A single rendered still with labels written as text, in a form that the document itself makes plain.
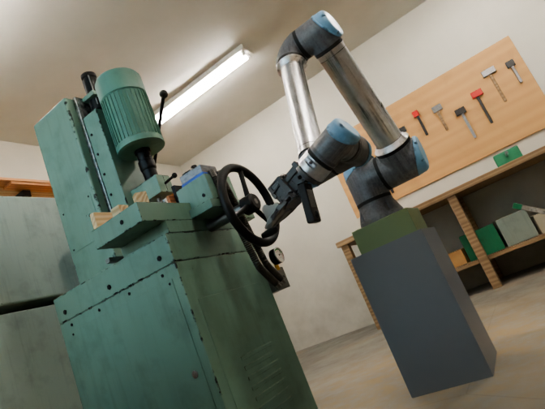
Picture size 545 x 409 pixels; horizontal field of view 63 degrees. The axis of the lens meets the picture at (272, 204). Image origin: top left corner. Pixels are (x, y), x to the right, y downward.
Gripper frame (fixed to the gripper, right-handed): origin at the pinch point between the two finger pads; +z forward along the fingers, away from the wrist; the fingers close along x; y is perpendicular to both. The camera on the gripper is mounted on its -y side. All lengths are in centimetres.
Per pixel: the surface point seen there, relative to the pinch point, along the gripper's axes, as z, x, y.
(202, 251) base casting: 21.5, 3.5, 10.3
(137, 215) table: 18.1, 24.0, 23.2
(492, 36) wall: -148, -341, 89
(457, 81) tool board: -99, -338, 83
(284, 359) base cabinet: 35.0, -17.9, -28.1
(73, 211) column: 54, 6, 61
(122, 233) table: 26.1, 23.9, 24.0
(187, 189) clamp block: 13.1, 1.0, 30.1
